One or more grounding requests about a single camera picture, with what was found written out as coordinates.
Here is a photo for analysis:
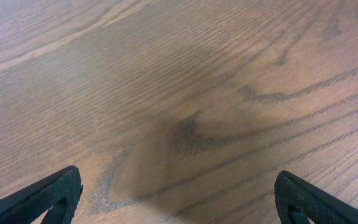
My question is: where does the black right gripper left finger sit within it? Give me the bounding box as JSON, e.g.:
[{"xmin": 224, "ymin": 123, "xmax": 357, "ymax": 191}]
[{"xmin": 0, "ymin": 166, "xmax": 83, "ymax": 224}]

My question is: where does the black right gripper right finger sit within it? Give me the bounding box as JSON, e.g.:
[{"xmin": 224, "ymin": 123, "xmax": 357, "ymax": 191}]
[{"xmin": 274, "ymin": 170, "xmax": 358, "ymax": 224}]

